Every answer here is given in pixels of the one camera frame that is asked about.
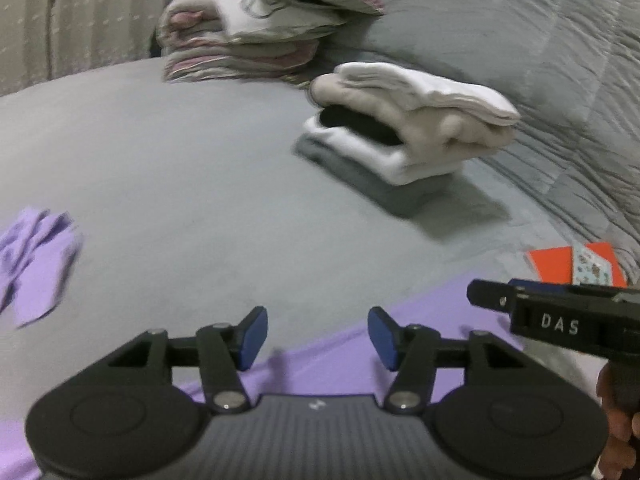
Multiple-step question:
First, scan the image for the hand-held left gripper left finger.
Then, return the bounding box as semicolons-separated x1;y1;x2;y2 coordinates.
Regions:
107;306;269;413

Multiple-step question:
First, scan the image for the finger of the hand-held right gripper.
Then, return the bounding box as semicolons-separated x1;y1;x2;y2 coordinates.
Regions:
466;279;519;314
509;278;576;292

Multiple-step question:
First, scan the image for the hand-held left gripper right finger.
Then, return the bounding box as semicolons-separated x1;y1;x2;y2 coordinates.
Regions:
367;306;526;415

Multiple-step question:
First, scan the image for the purple shirt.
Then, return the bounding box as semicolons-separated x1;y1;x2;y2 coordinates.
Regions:
0;207;526;480

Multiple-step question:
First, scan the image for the person's right hand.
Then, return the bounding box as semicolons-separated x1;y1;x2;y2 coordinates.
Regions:
596;364;640;480

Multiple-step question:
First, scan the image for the orange booklet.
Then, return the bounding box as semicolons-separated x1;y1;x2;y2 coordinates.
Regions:
524;242;628;288

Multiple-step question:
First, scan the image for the pale blue sticker sheet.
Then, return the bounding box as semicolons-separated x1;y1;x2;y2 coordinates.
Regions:
571;244;615;286

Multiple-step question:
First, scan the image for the beige folded garment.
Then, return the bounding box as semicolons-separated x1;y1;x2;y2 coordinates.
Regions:
309;72;516;161

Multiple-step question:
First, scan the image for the grey bed blanket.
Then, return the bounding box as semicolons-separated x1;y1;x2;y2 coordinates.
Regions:
0;55;608;441

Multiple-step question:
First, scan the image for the black folded garment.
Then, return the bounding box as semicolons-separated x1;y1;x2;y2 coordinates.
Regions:
319;106;401;147

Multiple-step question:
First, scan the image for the grey quilted bedspread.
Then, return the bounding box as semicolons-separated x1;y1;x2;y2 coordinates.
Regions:
310;0;640;286

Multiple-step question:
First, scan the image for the folded pink grey quilt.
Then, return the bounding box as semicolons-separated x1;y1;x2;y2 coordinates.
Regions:
156;0;346;83

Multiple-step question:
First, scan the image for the grey star-patterned curtain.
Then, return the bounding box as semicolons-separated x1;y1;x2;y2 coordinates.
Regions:
0;0;241;96

